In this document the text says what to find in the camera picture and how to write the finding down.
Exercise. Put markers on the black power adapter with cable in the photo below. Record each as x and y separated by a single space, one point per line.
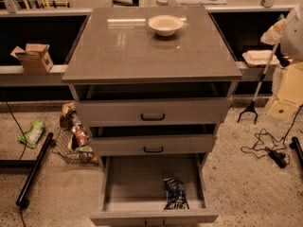
267 145

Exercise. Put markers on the black floor bar right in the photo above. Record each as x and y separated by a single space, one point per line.
295 144

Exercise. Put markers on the wire basket with snacks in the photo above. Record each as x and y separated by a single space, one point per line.
72 142

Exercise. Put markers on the grey open bottom drawer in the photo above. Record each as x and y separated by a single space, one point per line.
134 192

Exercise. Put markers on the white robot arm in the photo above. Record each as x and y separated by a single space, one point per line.
291 44

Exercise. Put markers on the white paper bowl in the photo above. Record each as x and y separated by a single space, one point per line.
165 25

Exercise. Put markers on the white takeout tray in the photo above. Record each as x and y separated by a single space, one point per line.
255 58

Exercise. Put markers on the black floor bar left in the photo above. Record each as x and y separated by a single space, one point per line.
22 201

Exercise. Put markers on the grey drawer cabinet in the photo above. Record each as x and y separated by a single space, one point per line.
118 47

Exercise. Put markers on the reacher grabber tool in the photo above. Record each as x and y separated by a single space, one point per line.
251 107

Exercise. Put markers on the black floor bar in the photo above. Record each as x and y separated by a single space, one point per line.
295 144
22 201

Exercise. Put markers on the blue chip bag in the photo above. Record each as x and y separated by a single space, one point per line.
176 194

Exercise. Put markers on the grey top drawer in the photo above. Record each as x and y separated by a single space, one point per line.
145 104

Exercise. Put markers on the open cardboard box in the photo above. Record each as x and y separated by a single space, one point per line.
35 58

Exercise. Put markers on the grey middle drawer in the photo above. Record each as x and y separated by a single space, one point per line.
155 139

